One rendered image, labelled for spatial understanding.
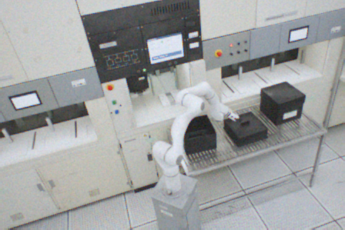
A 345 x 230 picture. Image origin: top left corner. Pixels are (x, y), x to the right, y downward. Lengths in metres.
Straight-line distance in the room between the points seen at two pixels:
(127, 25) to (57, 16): 0.48
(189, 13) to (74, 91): 1.09
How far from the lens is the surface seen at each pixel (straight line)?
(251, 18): 2.59
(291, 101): 2.70
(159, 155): 1.98
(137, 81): 3.01
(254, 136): 2.55
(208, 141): 2.44
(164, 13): 2.26
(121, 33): 2.23
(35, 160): 2.83
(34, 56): 2.30
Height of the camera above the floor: 2.53
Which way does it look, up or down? 35 degrees down
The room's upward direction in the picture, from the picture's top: 8 degrees counter-clockwise
